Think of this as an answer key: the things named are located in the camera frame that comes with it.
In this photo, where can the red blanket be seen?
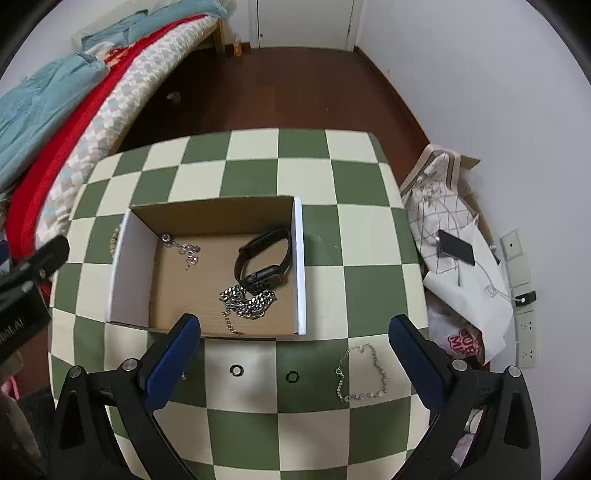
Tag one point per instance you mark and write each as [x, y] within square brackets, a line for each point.
[69, 138]

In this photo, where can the white door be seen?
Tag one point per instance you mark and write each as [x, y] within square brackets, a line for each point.
[304, 23]

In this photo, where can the patterned canvas tote bag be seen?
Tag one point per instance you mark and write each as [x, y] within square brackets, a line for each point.
[434, 203]

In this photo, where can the diamond patterned quilt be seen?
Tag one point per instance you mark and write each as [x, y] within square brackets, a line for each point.
[134, 92]

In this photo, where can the wooden bed frame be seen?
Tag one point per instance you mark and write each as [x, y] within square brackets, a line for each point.
[218, 37]

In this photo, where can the white paper bag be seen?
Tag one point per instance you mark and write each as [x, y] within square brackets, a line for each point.
[480, 314]

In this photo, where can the grey wall switch plate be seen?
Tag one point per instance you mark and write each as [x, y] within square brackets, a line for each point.
[516, 258]

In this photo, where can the small orange object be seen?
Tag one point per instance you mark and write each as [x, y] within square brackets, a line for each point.
[236, 49]

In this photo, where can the cardboard box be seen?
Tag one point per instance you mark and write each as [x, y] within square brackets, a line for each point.
[198, 277]

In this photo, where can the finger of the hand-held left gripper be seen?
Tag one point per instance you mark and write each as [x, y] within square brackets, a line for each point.
[44, 261]

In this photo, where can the black smart watch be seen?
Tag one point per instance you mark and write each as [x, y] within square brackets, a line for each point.
[265, 261]

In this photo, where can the black charger plug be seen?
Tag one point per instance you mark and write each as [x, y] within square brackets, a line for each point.
[526, 297]

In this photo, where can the red printed plastic bag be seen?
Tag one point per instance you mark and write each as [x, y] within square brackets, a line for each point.
[455, 344]

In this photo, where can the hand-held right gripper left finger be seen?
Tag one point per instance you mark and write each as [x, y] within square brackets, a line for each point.
[168, 369]

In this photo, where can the white wall socket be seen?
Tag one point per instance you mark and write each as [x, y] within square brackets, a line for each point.
[527, 339]

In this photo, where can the green checkered tablecloth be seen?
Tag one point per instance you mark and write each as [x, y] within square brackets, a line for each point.
[323, 184]

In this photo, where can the black smartphone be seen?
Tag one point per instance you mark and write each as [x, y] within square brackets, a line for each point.
[456, 247]

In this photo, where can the bed with blankets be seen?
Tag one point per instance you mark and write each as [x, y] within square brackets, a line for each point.
[37, 106]

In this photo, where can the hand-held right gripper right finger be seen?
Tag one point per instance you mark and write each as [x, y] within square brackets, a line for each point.
[418, 371]

